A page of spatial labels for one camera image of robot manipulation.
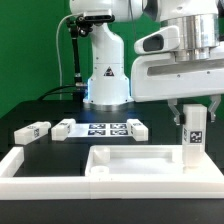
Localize white desk top tray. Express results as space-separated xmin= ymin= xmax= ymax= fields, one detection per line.
xmin=85 ymin=145 xmax=222 ymax=177

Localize black camera on stand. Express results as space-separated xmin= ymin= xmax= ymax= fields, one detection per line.
xmin=75 ymin=10 xmax=115 ymax=37

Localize white cable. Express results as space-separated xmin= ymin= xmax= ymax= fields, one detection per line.
xmin=55 ymin=13 xmax=83 ymax=100

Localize black cables at base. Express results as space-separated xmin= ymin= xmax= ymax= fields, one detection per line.
xmin=37 ymin=84 xmax=88 ymax=102

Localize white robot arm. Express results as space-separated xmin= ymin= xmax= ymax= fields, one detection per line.
xmin=69 ymin=0 xmax=224 ymax=124

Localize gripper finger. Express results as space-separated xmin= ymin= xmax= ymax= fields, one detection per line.
xmin=207 ymin=95 xmax=221 ymax=122
xmin=168 ymin=99 xmax=181 ymax=125

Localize black camera stand pole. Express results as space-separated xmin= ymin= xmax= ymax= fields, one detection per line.
xmin=66 ymin=18 xmax=82 ymax=87

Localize white U-shaped frame fence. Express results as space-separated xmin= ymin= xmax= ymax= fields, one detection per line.
xmin=0 ymin=147 xmax=224 ymax=200

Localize sheet with fiducial markers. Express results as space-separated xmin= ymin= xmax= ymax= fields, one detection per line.
xmin=69 ymin=123 xmax=129 ymax=137

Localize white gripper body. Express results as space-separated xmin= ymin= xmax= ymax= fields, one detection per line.
xmin=131 ymin=49 xmax=224 ymax=102

